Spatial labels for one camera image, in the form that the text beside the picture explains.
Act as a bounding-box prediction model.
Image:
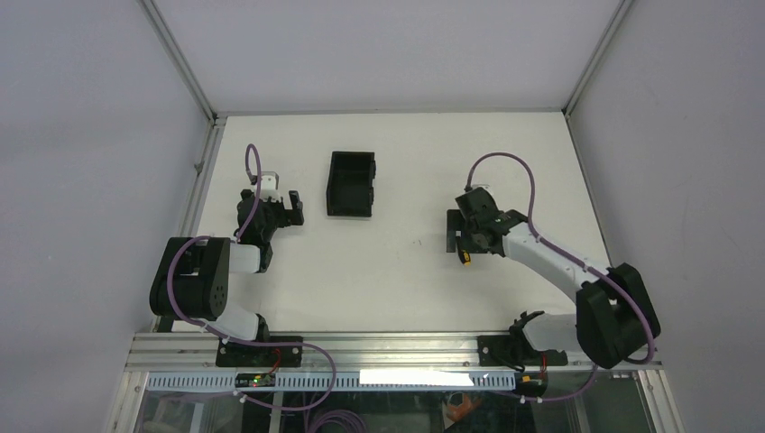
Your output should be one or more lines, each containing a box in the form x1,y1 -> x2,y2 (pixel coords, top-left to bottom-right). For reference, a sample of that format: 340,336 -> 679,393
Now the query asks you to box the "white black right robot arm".
446,187 -> 661,370

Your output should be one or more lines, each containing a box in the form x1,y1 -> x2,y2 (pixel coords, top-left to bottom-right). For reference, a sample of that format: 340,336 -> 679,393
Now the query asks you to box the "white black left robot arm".
149,189 -> 304,366

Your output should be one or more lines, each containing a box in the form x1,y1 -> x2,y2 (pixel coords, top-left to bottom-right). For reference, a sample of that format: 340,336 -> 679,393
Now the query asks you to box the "black plastic bin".
326,151 -> 376,217

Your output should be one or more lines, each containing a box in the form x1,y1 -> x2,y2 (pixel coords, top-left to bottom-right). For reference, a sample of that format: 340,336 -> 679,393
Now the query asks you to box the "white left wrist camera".
253,171 -> 282,202

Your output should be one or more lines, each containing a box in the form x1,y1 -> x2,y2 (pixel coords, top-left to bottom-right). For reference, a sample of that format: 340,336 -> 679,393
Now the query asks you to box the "aluminium left frame post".
137,0 -> 217,123

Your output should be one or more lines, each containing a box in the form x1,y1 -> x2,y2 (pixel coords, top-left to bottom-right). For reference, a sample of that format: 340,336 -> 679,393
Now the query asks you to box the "aluminium frame post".
137,0 -> 217,123
562,0 -> 634,121

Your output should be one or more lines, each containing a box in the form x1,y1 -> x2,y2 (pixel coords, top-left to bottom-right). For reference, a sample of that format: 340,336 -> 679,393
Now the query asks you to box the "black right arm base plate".
476,334 -> 568,371

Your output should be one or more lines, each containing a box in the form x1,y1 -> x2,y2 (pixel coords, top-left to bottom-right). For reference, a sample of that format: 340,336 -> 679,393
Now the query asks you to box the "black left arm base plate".
215,335 -> 303,368

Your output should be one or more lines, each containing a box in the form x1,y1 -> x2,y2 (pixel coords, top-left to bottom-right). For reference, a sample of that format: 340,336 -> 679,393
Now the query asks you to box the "white slotted cable duct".
146,369 -> 516,393

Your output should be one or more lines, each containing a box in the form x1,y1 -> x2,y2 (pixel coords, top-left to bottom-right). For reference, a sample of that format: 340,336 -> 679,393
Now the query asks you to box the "aluminium right frame post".
562,0 -> 634,121

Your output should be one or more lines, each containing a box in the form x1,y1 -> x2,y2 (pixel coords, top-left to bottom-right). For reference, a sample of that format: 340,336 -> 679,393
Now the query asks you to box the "aluminium front rail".
124,331 -> 663,373

